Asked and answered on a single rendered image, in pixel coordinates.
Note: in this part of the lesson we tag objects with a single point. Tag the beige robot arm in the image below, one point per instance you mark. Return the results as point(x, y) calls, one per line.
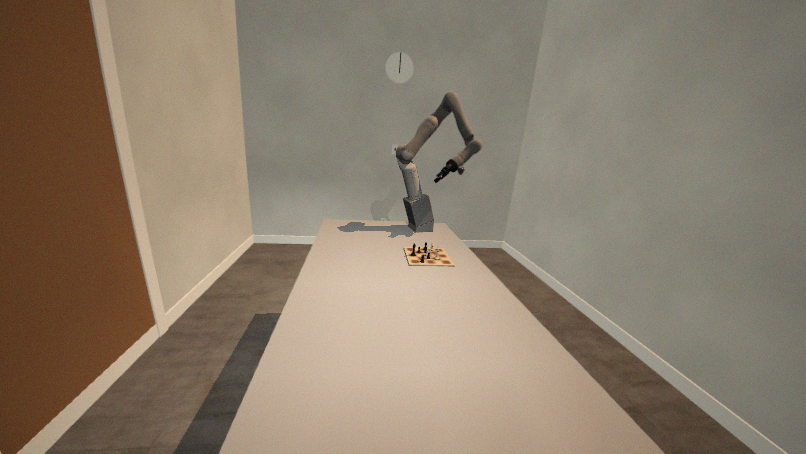
point(405, 153)

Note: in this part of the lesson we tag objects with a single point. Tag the brown and cream chessboard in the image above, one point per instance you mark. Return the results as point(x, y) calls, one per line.
point(444, 259)

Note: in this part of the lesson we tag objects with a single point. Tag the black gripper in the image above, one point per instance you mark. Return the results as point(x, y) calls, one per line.
point(450, 165)

